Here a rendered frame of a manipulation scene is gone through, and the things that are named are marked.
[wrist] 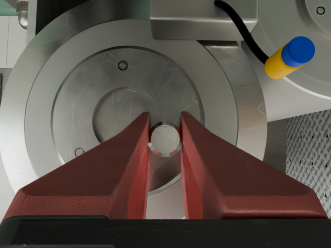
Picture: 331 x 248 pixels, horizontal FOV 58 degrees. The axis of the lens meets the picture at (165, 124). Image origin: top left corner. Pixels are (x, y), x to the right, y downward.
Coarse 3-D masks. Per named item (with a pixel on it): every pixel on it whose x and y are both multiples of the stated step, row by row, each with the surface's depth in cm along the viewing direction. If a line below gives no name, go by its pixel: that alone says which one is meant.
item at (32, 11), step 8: (32, 0) 17; (40, 0) 18; (48, 0) 19; (56, 0) 20; (64, 0) 22; (72, 0) 23; (80, 0) 25; (88, 0) 28; (32, 8) 17; (40, 8) 18; (48, 8) 19; (56, 8) 20; (64, 8) 22; (32, 16) 17; (40, 16) 18; (48, 16) 19; (56, 16) 20; (32, 24) 17; (40, 24) 18; (32, 32) 17
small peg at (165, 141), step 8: (152, 128) 12; (160, 128) 11; (168, 128) 11; (176, 128) 12; (152, 136) 11; (160, 136) 11; (168, 136) 11; (176, 136) 11; (152, 144) 11; (160, 144) 11; (168, 144) 11; (176, 144) 11; (160, 152) 11; (168, 152) 11; (176, 152) 12
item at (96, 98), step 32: (96, 64) 15; (128, 64) 14; (160, 64) 14; (64, 96) 14; (96, 96) 14; (128, 96) 15; (160, 96) 14; (192, 96) 14; (64, 128) 14; (96, 128) 15; (64, 160) 14; (160, 160) 14
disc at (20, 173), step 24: (96, 0) 17; (120, 0) 17; (144, 0) 17; (48, 24) 17; (72, 24) 17; (96, 24) 17; (48, 48) 17; (216, 48) 16; (240, 48) 17; (24, 72) 17; (240, 72) 16; (24, 96) 16; (240, 96) 16; (0, 120) 16; (240, 120) 16; (264, 120) 16; (0, 144) 16; (24, 144) 16; (240, 144) 16; (264, 144) 16; (24, 168) 16
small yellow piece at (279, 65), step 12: (216, 0) 13; (228, 12) 12; (240, 24) 12; (300, 36) 9; (252, 48) 12; (288, 48) 9; (300, 48) 9; (312, 48) 9; (264, 60) 11; (276, 60) 10; (288, 60) 9; (300, 60) 9; (276, 72) 10; (288, 72) 10
